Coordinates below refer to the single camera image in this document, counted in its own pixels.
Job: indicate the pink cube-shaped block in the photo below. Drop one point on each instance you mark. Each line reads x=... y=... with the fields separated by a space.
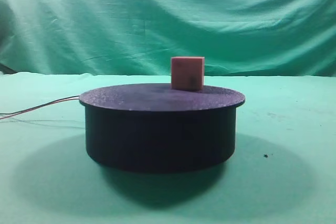
x=187 y=73

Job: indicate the black round turntable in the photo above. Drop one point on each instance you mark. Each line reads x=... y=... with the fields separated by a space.
x=152 y=128

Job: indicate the green table cloth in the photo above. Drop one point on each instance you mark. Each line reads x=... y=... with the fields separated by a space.
x=47 y=176

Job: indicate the green backdrop cloth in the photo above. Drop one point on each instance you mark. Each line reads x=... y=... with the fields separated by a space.
x=139 y=37

